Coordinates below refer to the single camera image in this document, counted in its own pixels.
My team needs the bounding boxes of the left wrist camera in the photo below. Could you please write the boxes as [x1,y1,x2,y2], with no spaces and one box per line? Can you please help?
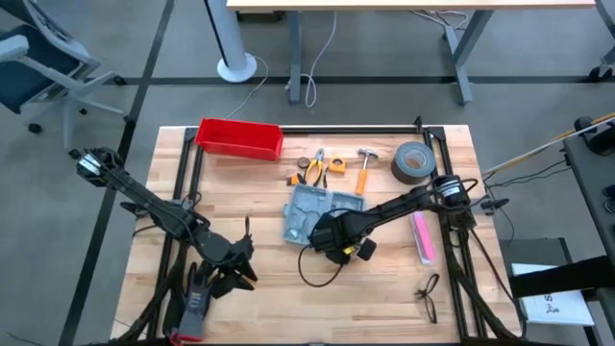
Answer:
[206,237,236,265]

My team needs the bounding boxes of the black-framed eyeglasses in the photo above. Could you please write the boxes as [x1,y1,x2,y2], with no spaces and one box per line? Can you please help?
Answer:
[415,273,441,325]

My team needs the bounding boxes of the grey leg with black caster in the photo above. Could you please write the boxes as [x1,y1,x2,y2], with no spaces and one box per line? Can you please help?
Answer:
[586,0,615,84]

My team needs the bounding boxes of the orange-handled hammer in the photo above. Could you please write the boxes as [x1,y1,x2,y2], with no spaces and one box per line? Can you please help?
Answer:
[354,147,380,197]

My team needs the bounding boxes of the black round device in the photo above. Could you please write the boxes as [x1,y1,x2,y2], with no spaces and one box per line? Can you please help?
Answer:
[574,114,615,156]

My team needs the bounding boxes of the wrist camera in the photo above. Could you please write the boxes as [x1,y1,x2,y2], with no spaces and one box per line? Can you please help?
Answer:
[206,237,236,265]
[309,223,337,254]

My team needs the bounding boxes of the white looped floor cable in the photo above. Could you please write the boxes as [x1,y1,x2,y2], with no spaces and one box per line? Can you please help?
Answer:
[285,13,337,110]

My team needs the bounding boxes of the black grey work glove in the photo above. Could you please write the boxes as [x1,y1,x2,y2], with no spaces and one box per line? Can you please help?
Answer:
[168,261,222,345]

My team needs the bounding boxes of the light wooden desk top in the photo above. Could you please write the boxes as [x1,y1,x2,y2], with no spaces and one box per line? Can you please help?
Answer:
[225,0,597,13]

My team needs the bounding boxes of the pole with white round base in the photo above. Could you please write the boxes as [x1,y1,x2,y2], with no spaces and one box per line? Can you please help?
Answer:
[204,0,258,85]

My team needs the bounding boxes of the black right camera cable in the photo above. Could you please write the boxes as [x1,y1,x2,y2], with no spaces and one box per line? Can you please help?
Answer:
[297,242,347,288]

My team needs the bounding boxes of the black beam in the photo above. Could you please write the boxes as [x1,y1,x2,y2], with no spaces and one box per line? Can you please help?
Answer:
[507,254,615,299]

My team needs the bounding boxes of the grey plastic tool case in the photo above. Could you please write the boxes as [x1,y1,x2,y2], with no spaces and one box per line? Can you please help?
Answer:
[283,185,366,246]

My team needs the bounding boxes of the grey metal desk leg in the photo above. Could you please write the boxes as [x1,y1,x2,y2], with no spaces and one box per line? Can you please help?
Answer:
[286,12,304,106]
[441,9,494,107]

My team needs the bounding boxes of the black cable bundle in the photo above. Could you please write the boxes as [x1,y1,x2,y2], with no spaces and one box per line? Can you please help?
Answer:
[449,259,528,343]
[109,259,186,346]

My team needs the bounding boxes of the red plastic bin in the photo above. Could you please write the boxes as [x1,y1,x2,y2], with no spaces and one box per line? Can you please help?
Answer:
[194,117,284,161]

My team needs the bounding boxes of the grey duct tape roll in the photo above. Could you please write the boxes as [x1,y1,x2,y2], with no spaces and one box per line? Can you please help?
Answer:
[389,140,437,186]

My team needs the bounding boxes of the dark grey side table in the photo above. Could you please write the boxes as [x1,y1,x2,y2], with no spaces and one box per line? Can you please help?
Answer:
[561,134,615,346]

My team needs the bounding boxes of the thin white floor cable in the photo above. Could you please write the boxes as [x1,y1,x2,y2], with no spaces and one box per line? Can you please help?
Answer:
[223,55,270,119]

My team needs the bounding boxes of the blue office chair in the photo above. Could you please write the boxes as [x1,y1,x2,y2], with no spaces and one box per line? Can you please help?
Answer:
[0,0,127,161]

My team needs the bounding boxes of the white paper sheet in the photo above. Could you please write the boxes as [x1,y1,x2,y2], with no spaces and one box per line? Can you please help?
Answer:
[511,262,596,327]

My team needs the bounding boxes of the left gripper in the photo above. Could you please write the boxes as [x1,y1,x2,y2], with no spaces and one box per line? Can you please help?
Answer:
[209,235,259,299]

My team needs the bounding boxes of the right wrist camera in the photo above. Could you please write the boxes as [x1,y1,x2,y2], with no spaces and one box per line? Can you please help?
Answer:
[309,223,337,254]

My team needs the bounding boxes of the pink white plastic tool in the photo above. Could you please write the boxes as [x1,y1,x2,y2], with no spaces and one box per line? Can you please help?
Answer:
[410,210,437,265]

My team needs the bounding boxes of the orange-handled pliers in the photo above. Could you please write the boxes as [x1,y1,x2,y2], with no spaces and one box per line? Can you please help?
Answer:
[303,147,326,188]

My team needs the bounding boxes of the yellow and white rod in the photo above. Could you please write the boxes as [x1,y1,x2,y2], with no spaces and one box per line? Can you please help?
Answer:
[481,112,615,178]

